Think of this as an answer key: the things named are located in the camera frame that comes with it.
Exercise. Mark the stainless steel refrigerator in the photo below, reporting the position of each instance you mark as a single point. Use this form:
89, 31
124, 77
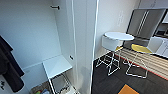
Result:
145, 23

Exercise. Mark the white upper kitchen cabinets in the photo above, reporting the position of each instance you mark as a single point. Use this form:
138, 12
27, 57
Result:
153, 3

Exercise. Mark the yellow bar stool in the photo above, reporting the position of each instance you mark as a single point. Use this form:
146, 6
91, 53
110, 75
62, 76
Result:
141, 49

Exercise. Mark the black wardrobe hook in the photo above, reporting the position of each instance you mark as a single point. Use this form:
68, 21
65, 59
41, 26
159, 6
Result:
55, 7

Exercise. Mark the white bar stool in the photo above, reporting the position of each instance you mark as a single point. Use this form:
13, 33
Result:
109, 43

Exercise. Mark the round white high table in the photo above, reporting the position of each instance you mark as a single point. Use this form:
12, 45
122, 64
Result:
119, 35

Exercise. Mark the dark door hinge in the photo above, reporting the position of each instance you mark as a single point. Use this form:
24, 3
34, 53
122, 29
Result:
71, 57
2, 85

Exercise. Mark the black t-shirt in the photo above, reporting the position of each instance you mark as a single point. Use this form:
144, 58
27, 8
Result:
8, 66

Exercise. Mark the white inner shelf unit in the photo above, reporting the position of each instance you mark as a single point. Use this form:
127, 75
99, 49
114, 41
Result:
56, 66

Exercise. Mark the white wall switch panel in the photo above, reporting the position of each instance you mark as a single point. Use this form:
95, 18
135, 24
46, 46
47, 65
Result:
120, 18

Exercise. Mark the white wardrobe carcass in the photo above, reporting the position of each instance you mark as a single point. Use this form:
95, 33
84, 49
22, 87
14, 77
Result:
30, 30

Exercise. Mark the silver microwave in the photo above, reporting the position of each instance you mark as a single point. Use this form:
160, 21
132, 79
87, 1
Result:
161, 31

